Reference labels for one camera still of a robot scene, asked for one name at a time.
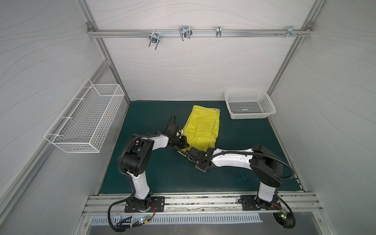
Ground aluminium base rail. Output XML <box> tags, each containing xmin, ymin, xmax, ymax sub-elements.
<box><xmin>81</xmin><ymin>192</ymin><xmax>324</xmax><ymax>217</ymax></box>

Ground white plastic perforated basket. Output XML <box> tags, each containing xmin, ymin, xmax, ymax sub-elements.
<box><xmin>224</xmin><ymin>89</ymin><xmax>277</xmax><ymax>119</ymax></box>

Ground white slotted vent strip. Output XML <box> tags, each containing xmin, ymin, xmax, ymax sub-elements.
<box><xmin>90</xmin><ymin>213</ymin><xmax>263</xmax><ymax>226</ymax></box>

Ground green table mat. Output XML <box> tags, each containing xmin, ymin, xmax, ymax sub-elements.
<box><xmin>100</xmin><ymin>101</ymin><xmax>286</xmax><ymax>194</ymax></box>

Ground metal u-bolt clamp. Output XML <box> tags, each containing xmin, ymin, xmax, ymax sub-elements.
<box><xmin>179</xmin><ymin>26</ymin><xmax>193</xmax><ymax>41</ymax></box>
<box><xmin>148</xmin><ymin>32</ymin><xmax>161</xmax><ymax>50</ymax></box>

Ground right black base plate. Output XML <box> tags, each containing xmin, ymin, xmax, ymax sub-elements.
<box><xmin>238</xmin><ymin>195</ymin><xmax>282</xmax><ymax>211</ymax></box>

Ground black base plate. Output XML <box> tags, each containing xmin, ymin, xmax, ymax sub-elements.
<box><xmin>124</xmin><ymin>195</ymin><xmax>165</xmax><ymax>212</ymax></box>
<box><xmin>238</xmin><ymin>195</ymin><xmax>282</xmax><ymax>211</ymax></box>

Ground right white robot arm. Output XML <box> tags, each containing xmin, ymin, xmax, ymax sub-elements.
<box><xmin>187</xmin><ymin>147</ymin><xmax>284</xmax><ymax>210</ymax></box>

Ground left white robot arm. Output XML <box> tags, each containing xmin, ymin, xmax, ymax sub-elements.
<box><xmin>117</xmin><ymin>123</ymin><xmax>189</xmax><ymax>212</ymax></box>

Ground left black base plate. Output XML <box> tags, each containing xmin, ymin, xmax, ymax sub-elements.
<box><xmin>124</xmin><ymin>195</ymin><xmax>165</xmax><ymax>212</ymax></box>

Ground yellow long pants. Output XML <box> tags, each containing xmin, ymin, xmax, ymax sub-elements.
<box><xmin>183</xmin><ymin>105</ymin><xmax>220</xmax><ymax>152</ymax></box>

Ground right black base cable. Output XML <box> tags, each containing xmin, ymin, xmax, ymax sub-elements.
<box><xmin>208</xmin><ymin>150</ymin><xmax>297</xmax><ymax>230</ymax></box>

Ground horizontal aluminium top rail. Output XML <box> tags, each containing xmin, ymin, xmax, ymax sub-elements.
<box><xmin>88</xmin><ymin>28</ymin><xmax>314</xmax><ymax>38</ymax></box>

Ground white wire wall basket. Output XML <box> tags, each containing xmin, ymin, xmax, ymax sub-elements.
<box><xmin>44</xmin><ymin>79</ymin><xmax>124</xmax><ymax>153</ymax></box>

